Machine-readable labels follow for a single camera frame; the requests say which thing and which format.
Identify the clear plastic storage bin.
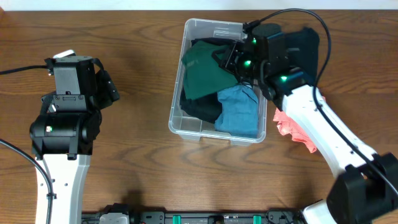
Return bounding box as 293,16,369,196
169,18,267,146

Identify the pink printed shirt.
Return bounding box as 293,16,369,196
273,108,317,153

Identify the large black garment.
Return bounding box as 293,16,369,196
180,37,234,123

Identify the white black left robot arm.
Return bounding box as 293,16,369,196
30,50,119,223

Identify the blue cloth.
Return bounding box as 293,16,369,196
215,85,259,138

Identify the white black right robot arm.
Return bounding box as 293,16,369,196
211,21,397,223

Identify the small black folded garment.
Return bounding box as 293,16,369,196
285,27,320,85

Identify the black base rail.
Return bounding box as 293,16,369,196
81,203,306,224

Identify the dark green camisole top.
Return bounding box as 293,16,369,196
181,40,237,100

